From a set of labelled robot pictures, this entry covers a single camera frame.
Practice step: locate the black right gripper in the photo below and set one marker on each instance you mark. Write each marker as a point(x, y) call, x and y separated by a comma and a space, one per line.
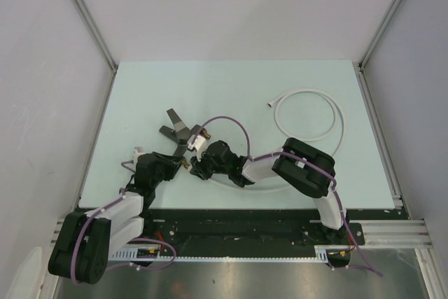
point(198, 167)

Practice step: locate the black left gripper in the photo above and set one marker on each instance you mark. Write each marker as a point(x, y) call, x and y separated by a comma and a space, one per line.
point(172, 164)

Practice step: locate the dark grey faucet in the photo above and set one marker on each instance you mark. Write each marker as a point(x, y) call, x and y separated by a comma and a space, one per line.
point(180, 133)

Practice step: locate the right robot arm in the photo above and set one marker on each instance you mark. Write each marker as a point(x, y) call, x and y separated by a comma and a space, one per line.
point(305, 168)

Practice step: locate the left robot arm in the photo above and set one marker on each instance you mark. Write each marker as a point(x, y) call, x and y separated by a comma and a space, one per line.
point(87, 239)

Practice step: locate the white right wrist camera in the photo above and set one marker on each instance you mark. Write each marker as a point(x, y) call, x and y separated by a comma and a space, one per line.
point(197, 143)

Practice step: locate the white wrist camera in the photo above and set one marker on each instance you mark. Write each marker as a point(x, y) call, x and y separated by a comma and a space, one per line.
point(137, 152)
point(197, 143)

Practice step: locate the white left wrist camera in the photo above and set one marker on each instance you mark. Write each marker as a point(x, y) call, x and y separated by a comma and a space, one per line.
point(137, 152)

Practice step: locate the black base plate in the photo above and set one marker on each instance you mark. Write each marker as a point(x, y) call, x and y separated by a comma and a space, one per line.
point(240, 233)

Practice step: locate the white slotted cable duct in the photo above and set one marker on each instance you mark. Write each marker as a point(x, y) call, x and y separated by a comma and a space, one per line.
point(146, 254)

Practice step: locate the aluminium frame rail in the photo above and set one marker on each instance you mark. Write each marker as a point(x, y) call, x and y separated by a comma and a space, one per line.
point(396, 234)

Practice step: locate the left aluminium corner post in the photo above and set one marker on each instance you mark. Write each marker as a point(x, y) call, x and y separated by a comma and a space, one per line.
point(93, 30)

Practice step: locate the aluminium corner post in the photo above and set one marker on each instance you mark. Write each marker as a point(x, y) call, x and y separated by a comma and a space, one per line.
point(386, 21)
point(93, 30)

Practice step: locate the right aluminium corner post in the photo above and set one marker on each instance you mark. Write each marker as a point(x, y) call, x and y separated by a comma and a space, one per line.
point(386, 21)

